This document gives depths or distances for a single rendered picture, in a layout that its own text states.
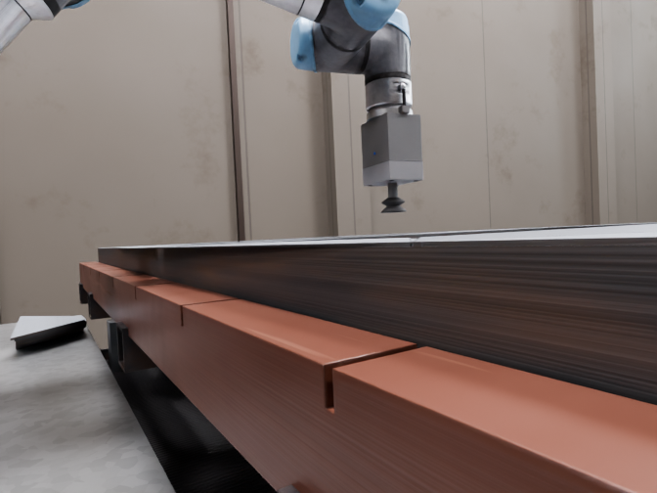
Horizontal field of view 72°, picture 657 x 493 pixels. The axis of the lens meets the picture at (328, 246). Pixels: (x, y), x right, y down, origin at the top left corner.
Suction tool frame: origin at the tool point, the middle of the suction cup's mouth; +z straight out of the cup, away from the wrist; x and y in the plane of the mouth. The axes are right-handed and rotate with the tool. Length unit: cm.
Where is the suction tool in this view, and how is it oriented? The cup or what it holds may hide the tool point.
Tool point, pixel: (393, 211)
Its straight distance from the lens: 75.0
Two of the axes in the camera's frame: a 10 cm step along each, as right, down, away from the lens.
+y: -4.2, 0.0, 9.1
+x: -9.1, 0.5, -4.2
